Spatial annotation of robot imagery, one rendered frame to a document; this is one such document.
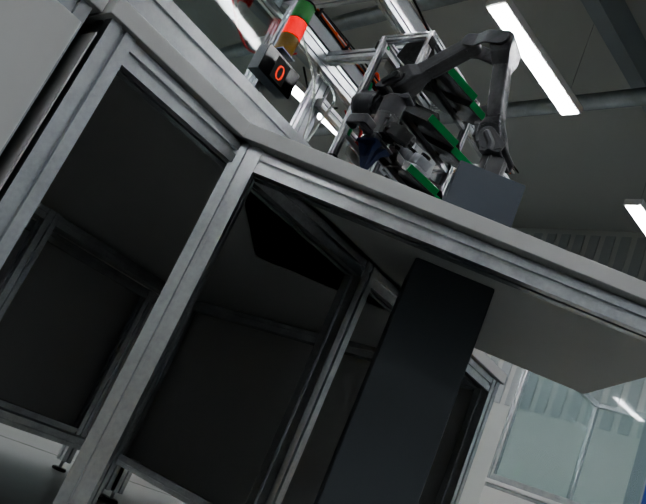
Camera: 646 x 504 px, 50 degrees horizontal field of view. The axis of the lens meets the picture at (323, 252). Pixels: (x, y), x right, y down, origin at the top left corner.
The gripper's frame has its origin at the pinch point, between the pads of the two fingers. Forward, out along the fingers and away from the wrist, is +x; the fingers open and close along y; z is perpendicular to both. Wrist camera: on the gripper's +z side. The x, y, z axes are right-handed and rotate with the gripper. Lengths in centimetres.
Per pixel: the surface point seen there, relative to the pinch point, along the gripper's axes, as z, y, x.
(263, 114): 6.2, -37.5, 15.5
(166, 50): 15, -65, 25
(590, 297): 62, -6, 28
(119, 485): -120, 78, 103
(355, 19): -402, 320, -381
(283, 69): -20.5, -18.4, -12.3
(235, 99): 6.9, -45.0, 17.9
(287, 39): -21.5, -20.7, -19.5
